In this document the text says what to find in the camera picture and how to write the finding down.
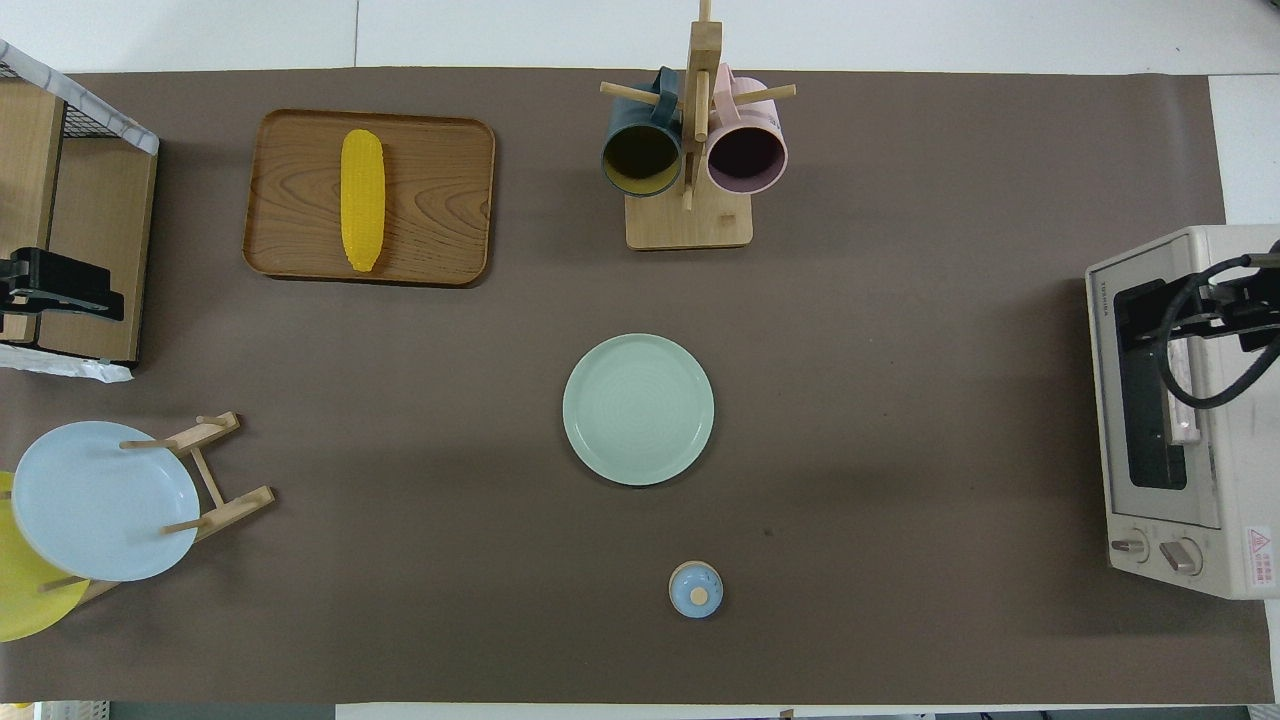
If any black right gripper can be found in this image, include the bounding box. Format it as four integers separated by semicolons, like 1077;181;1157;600
1175;268;1280;351

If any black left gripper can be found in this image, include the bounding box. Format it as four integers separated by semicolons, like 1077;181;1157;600
0;247;126;346

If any yellow corn cob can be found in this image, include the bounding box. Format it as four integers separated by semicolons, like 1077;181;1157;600
340;129;386;273

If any pale green plate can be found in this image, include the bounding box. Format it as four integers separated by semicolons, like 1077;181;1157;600
562;333;716;488

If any white toaster oven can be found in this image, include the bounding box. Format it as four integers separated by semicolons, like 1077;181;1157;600
1085;224;1280;601

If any light blue plate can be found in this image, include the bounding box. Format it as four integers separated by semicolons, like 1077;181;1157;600
11;421;201;583

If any wooden plate rack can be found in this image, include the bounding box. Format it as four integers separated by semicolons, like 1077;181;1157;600
40;411;276;606

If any yellow plate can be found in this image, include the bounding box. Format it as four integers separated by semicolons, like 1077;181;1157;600
0;470;91;643

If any brown table mat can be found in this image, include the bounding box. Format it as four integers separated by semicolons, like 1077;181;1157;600
0;68;1280;706

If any wooden serving tray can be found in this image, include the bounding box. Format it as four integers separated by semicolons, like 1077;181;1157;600
242;108;497;288

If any pink mug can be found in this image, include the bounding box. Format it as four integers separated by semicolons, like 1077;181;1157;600
706;63;790;197

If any wooden mug tree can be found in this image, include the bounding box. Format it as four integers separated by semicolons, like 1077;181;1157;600
599;0;798;251

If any dark blue mug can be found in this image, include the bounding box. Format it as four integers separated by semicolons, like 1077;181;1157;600
600;67;685;199

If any small blue lid wooden knob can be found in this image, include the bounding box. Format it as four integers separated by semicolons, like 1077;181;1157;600
668;560;725;620

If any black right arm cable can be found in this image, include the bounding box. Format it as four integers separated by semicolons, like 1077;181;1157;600
1155;252;1280;411

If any wooden shelf with wire basket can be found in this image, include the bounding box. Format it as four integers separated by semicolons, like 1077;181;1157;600
0;40;161;383

